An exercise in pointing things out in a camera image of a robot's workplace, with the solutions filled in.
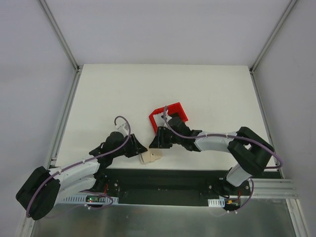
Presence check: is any left white cable duct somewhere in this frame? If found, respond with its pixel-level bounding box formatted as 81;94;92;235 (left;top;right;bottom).
55;193;119;205

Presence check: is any red plastic bin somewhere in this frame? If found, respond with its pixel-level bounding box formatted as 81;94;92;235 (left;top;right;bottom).
149;102;188;133

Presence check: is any white cable duct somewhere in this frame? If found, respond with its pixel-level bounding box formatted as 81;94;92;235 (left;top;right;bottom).
208;198;225;208
55;193;119;205

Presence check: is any aluminium frame post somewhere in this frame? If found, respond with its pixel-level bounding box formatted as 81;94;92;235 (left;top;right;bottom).
249;0;299;75
37;0;83;72

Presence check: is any right aluminium frame post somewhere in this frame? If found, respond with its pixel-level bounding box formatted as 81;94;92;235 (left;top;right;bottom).
249;0;299;75

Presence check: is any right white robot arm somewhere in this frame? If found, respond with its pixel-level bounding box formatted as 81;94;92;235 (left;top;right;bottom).
149;117;274;195

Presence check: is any beige leather card holder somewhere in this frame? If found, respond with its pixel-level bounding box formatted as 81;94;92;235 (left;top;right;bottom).
140;149;162;164

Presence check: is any purple cable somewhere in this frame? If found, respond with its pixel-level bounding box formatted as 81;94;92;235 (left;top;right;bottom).
162;105;284;214
26;116;131;219

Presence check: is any aluminium rail profile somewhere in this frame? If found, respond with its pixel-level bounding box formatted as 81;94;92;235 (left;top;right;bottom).
249;179;298;199

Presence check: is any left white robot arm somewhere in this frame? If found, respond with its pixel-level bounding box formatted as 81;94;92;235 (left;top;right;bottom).
16;132;147;220

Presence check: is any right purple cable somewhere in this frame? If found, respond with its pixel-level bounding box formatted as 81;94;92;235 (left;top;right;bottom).
162;105;284;214

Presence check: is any right white cable duct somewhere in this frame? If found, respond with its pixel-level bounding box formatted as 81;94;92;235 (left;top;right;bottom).
208;198;225;208

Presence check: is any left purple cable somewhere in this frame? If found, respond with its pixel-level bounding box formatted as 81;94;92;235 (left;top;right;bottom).
26;116;131;219

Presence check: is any left aluminium frame post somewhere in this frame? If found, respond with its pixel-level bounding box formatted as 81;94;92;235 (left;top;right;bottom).
37;0;83;72

